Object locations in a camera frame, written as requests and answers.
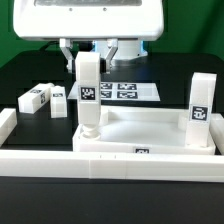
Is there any white marker sheet with tags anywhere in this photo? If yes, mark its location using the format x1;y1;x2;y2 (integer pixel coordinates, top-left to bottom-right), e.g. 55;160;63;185
67;81;161;102

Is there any white U-shaped obstacle fence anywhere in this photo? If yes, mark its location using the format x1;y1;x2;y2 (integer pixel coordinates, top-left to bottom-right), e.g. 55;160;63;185
0;114;224;182

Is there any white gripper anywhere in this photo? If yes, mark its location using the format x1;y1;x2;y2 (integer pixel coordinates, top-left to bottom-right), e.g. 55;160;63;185
13;0;164;74

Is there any white desk tabletop panel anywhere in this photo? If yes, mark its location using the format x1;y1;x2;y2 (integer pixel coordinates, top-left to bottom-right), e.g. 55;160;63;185
73;106;216;155

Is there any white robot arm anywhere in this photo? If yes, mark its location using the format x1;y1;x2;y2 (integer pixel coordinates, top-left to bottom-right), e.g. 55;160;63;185
13;0;164;70

